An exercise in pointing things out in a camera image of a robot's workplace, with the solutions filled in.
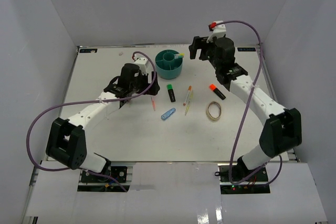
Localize purple cable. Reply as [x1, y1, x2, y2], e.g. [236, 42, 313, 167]
[215, 20, 284, 187]
[27, 51, 158, 192]

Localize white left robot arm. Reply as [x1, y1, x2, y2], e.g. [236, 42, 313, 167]
[46, 58, 160, 182]

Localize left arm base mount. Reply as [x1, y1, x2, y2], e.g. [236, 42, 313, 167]
[80, 166, 128, 183]

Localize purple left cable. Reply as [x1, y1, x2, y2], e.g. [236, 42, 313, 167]
[27, 51, 158, 192]

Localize left black table label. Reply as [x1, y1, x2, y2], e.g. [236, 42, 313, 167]
[79, 48, 98, 54]

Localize right black table label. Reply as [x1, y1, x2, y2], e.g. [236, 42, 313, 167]
[237, 47, 256, 52]

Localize green cap black highlighter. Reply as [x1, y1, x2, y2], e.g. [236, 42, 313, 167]
[166, 84, 176, 102]

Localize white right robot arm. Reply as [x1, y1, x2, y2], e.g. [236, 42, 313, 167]
[188, 36, 302, 182]

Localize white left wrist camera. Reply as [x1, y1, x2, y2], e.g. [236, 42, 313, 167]
[132, 55, 149, 76]

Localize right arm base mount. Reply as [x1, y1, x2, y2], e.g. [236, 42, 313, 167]
[214, 165, 271, 196]

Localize thin yellow pen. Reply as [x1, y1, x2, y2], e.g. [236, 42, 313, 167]
[184, 90, 194, 116]

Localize white marker orange cap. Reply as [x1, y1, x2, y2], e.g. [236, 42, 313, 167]
[183, 86, 192, 106]

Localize orange cap black highlighter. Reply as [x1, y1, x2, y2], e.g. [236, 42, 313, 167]
[209, 84, 226, 100]

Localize beige masking tape roll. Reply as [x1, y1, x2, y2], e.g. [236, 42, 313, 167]
[205, 101, 222, 122]

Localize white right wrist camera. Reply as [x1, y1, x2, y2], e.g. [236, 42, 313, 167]
[206, 20, 226, 43]

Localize teal round organizer container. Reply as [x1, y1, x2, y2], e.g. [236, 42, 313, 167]
[155, 49, 183, 80]

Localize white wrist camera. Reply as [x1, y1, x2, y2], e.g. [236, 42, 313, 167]
[132, 55, 149, 76]
[206, 20, 226, 43]

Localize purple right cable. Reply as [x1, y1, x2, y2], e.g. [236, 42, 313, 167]
[215, 20, 284, 187]

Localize pink pen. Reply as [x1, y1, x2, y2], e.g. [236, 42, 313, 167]
[151, 96, 156, 111]

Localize blue correction tape dispenser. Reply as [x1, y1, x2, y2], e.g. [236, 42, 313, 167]
[161, 108, 176, 121]

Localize black table label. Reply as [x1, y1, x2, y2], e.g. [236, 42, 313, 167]
[79, 48, 98, 54]
[237, 47, 256, 52]

